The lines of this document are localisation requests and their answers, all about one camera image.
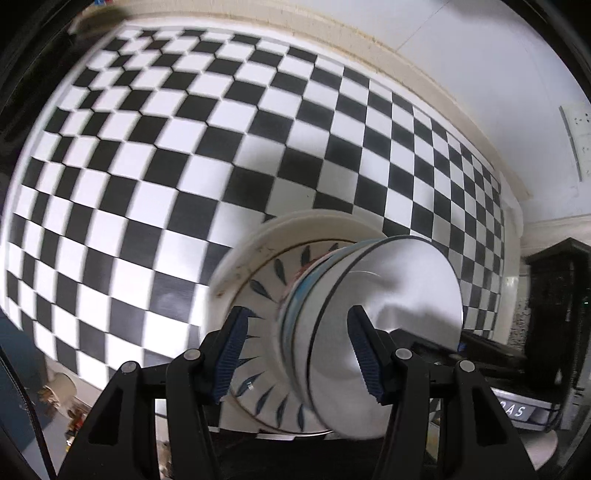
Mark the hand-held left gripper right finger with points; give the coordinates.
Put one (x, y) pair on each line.
(364, 355)

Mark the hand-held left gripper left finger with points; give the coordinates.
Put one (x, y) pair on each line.
(231, 355)

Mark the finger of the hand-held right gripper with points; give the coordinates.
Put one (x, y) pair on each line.
(429, 346)

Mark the white bowl dark rim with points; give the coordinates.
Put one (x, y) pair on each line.
(406, 286)

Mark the blue banded white bowl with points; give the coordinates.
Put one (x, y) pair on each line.
(295, 314)

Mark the cream plate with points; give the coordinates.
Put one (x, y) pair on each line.
(542, 450)
(240, 267)

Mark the dark wooden cabinet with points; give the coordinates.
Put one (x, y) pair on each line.
(549, 300)

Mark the cream cup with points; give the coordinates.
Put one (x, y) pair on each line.
(60, 387)

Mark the black white checkered tablecloth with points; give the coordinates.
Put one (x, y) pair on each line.
(161, 161)

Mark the white wall socket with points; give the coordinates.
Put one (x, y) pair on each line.
(579, 138)

